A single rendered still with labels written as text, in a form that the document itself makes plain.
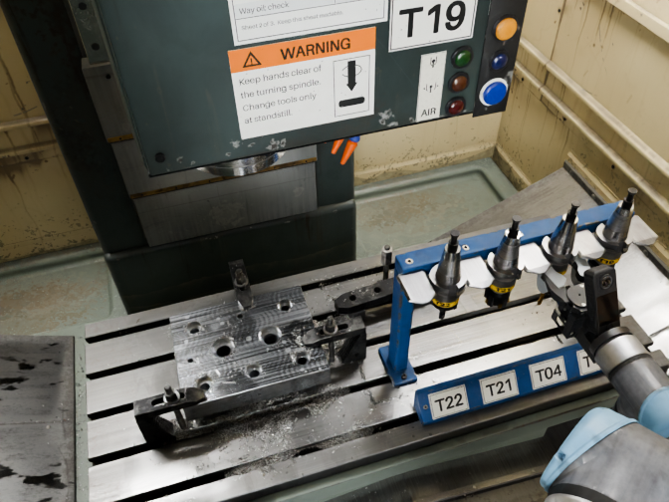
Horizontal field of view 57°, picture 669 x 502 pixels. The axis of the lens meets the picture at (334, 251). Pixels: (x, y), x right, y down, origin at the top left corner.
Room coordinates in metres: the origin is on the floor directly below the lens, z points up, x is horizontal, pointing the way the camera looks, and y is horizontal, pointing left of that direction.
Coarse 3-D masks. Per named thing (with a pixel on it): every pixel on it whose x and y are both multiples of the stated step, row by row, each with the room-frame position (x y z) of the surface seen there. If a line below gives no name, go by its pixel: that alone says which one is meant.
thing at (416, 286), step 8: (408, 272) 0.72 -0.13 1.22; (416, 272) 0.72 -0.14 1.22; (424, 272) 0.72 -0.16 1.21; (400, 280) 0.71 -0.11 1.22; (408, 280) 0.70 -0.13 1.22; (416, 280) 0.70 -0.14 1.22; (424, 280) 0.70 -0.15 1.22; (408, 288) 0.69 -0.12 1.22; (416, 288) 0.69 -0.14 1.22; (424, 288) 0.69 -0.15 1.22; (432, 288) 0.68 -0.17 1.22; (408, 296) 0.67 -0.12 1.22; (416, 296) 0.67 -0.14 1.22; (424, 296) 0.67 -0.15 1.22; (432, 296) 0.67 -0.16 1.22; (424, 304) 0.66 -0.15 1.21
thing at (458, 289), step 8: (432, 272) 0.71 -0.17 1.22; (464, 272) 0.71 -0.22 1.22; (432, 280) 0.69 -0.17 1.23; (464, 280) 0.69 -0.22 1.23; (440, 288) 0.68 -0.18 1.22; (448, 288) 0.68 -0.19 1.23; (456, 288) 0.68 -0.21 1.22; (464, 288) 0.69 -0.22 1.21; (440, 296) 0.68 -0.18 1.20; (456, 296) 0.68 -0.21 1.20
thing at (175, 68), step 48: (96, 0) 0.55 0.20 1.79; (144, 0) 0.55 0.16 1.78; (192, 0) 0.56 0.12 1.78; (480, 0) 0.64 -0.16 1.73; (144, 48) 0.55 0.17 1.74; (192, 48) 0.56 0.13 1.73; (240, 48) 0.57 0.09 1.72; (384, 48) 0.61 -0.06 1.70; (432, 48) 0.63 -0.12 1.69; (480, 48) 0.64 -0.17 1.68; (144, 96) 0.54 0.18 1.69; (192, 96) 0.56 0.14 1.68; (384, 96) 0.61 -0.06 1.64; (144, 144) 0.54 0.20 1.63; (192, 144) 0.55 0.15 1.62; (240, 144) 0.57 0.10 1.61; (288, 144) 0.58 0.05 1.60
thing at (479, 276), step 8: (480, 256) 0.76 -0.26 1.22; (464, 264) 0.74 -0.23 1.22; (472, 264) 0.74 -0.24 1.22; (480, 264) 0.74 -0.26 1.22; (472, 272) 0.72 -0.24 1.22; (480, 272) 0.72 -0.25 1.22; (488, 272) 0.72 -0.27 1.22; (472, 280) 0.70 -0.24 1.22; (480, 280) 0.70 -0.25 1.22; (488, 280) 0.70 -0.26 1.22; (480, 288) 0.68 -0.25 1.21
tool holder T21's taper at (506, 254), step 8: (504, 240) 0.73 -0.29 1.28; (512, 240) 0.72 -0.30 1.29; (520, 240) 0.73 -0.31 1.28; (504, 248) 0.72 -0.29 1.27; (512, 248) 0.72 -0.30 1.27; (496, 256) 0.73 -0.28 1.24; (504, 256) 0.72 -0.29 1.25; (512, 256) 0.72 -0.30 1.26; (496, 264) 0.72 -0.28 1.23; (504, 264) 0.72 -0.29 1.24; (512, 264) 0.71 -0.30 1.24
